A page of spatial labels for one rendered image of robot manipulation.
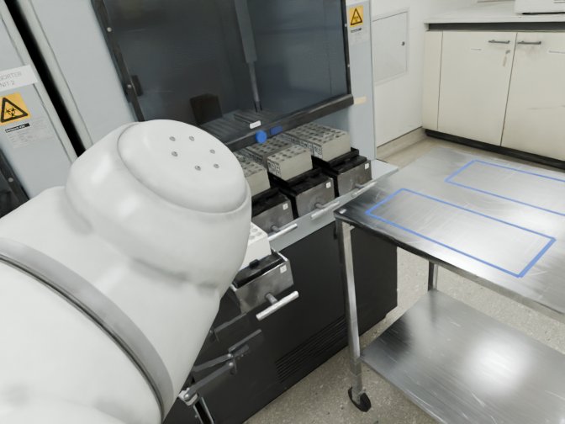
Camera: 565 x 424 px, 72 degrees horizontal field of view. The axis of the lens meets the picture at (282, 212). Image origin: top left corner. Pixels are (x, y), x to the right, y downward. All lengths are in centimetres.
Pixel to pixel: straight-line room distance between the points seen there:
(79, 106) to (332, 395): 124
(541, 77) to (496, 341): 187
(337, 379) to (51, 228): 147
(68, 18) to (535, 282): 94
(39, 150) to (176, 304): 73
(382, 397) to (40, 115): 134
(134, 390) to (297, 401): 141
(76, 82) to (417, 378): 113
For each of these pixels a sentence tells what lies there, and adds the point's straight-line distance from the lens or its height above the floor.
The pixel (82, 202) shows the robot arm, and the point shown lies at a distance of 19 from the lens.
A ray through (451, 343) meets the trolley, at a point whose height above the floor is 28.
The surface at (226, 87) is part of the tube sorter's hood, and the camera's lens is 97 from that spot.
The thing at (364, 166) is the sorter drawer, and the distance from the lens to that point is 120.
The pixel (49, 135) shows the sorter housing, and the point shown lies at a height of 113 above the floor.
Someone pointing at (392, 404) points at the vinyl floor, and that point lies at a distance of 155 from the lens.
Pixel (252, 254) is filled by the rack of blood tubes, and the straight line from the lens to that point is 82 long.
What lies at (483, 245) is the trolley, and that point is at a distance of 85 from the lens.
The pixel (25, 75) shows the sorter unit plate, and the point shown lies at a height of 124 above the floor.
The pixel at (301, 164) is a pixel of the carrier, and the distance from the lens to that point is 113.
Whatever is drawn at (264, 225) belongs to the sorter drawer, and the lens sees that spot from 103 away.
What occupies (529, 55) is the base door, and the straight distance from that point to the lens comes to 289.
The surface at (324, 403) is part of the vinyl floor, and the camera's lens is 156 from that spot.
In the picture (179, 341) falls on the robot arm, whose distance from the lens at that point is 20.
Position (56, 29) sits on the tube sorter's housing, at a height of 130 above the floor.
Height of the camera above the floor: 132
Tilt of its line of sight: 31 degrees down
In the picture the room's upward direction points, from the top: 10 degrees counter-clockwise
